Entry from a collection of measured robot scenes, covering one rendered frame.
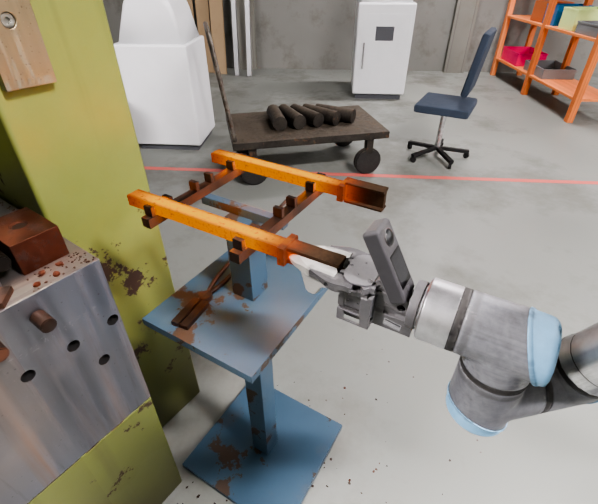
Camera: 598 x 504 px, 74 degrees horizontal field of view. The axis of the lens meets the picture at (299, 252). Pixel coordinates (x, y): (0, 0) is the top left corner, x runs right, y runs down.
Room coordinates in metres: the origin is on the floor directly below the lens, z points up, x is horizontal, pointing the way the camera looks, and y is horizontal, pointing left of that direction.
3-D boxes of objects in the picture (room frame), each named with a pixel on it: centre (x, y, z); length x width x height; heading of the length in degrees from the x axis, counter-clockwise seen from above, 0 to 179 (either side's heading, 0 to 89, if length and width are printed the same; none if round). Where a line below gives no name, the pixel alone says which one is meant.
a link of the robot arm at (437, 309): (0.40, -0.19, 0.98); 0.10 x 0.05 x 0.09; 150
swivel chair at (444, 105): (3.27, -1.21, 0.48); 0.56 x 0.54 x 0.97; 82
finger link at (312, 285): (0.47, -0.02, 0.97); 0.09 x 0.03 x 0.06; 63
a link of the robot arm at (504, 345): (0.35, -0.27, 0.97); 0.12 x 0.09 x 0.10; 60
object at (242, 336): (0.71, 0.12, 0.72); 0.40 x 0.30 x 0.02; 149
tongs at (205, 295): (0.86, 0.14, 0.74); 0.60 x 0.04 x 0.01; 157
